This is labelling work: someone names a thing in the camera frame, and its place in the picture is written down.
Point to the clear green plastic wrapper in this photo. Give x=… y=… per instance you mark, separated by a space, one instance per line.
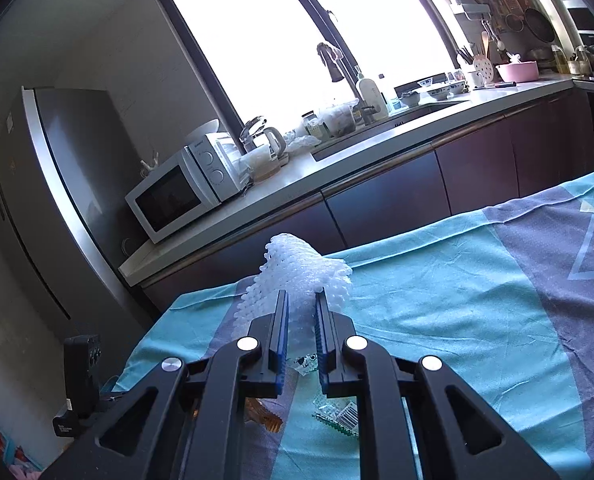
x=340 y=414

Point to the glass kettle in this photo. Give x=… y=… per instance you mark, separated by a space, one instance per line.
x=264 y=146

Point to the kitchen faucet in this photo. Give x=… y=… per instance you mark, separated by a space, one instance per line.
x=333 y=59

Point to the glass jar on counter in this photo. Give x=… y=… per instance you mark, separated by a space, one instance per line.
x=312 y=125

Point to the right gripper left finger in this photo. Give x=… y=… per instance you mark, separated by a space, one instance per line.
x=251 y=367

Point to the pink basin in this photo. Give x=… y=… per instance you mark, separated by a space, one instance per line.
x=519 y=72

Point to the white bowl on microwave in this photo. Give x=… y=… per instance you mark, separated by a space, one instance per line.
x=199 y=132

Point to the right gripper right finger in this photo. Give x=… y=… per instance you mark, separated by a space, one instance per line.
x=352 y=365

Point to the white microwave oven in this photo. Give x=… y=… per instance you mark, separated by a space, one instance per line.
x=199 y=178

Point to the white soap bottle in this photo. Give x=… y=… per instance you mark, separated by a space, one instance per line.
x=372 y=96

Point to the teal grey tablecloth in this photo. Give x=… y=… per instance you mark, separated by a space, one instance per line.
x=503 y=295

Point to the grey refrigerator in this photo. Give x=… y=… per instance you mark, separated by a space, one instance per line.
x=66 y=165

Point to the dark lower kitchen cabinets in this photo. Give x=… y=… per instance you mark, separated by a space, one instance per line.
x=534 y=148

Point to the golden snack wrapper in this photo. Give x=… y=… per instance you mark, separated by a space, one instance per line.
x=256 y=411

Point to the black camera box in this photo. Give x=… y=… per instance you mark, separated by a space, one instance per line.
x=81 y=357

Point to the hanging black pan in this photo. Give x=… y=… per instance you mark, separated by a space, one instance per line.
x=539 y=25

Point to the white foam fruit net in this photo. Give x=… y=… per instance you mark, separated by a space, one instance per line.
x=295 y=267

